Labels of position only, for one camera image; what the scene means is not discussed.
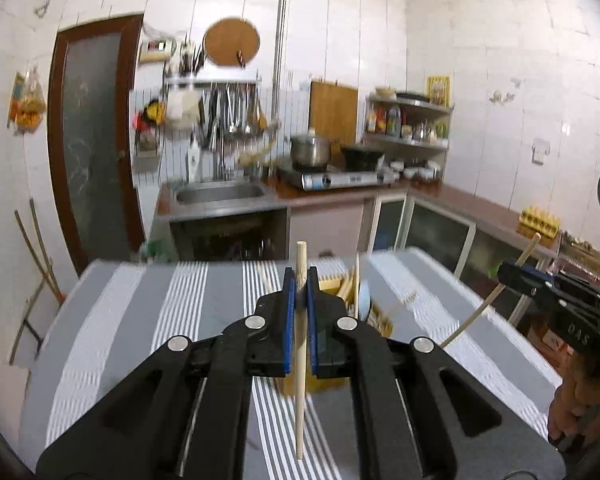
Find yellow egg tray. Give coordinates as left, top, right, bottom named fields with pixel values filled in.
left=517, top=205, right=563, bottom=236

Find yellow plastic utensil holder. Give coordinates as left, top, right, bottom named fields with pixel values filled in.
left=272, top=259, right=397, bottom=395

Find wire wall basket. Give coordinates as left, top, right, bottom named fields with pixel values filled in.
left=135, top=130, right=161, bottom=153

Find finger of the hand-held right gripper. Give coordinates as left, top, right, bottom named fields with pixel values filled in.
left=496, top=258, right=570, bottom=312
left=549, top=270, right=600, bottom=305

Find row of hanging steel utensils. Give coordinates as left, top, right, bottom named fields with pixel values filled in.
left=200, top=85, right=268, bottom=148

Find white dish soap bottle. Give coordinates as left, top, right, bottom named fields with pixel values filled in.
left=186, top=135, right=201, bottom=183

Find steel sink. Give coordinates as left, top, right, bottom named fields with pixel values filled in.
left=175, top=182, right=266, bottom=206

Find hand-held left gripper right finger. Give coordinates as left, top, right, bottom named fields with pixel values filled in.
left=305, top=266, right=567, bottom=480

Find person's right hand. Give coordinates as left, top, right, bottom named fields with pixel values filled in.
left=547, top=354, right=600, bottom=456

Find black wok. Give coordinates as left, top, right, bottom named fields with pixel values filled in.
left=340, top=144, right=386, bottom=170

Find pale blue spoon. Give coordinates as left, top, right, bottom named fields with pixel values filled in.
left=358, top=280, right=374, bottom=321

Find stack of white bowls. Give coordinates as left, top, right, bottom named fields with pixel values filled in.
left=390, top=160, right=443, bottom=181

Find glass cabinet doors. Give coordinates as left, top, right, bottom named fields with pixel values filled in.
left=370, top=195, right=476, bottom=281

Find brown framed glass door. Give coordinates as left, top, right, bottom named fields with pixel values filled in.
left=47, top=14, right=148, bottom=263

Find thin bamboo stick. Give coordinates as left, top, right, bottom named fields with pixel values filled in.
left=29, top=199, right=63, bottom=301
left=14, top=210, right=63, bottom=306

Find rectangular wooden cutting board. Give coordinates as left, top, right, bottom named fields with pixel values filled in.
left=309, top=80, right=359, bottom=146

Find grey striped tablecloth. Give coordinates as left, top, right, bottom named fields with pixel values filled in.
left=30, top=247, right=563, bottom=480

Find hanging plastic bag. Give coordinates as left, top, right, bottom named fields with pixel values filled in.
left=7, top=67, right=47, bottom=133

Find grey vertical pipe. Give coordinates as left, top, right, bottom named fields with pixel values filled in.
left=275, top=0, right=293, bottom=106

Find metal corner shelf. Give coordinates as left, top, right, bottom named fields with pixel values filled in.
left=364, top=94, right=455, bottom=183

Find round wooden cutting board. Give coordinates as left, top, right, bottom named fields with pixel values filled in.
left=203, top=17, right=261, bottom=67

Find steel gas stove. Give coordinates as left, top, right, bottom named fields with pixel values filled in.
left=277, top=162, right=398, bottom=192

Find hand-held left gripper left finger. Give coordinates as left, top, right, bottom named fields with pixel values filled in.
left=36, top=266, right=297, bottom=480

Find white digital clock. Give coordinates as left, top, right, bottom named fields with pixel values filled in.
left=139, top=37, right=177, bottom=63

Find yellow framed picture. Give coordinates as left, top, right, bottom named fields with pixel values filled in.
left=426, top=75, right=452, bottom=108

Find steel cooking pot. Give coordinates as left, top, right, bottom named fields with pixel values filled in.
left=289, top=132, right=333, bottom=167

